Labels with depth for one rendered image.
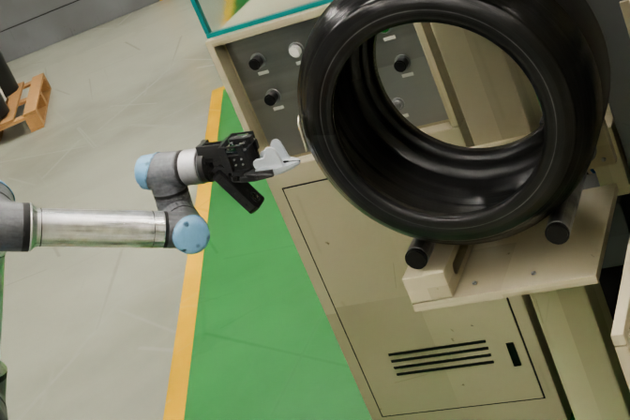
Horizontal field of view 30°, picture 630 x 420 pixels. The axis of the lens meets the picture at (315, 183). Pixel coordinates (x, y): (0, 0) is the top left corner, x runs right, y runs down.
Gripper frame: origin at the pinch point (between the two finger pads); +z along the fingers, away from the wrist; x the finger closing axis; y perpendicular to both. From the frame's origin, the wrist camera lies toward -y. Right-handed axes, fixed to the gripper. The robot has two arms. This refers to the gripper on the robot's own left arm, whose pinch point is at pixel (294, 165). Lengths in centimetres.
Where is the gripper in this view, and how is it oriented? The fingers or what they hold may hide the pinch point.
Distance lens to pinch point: 236.2
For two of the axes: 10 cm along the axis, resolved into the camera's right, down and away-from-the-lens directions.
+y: -2.6, -8.8, -4.0
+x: 3.1, -4.7, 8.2
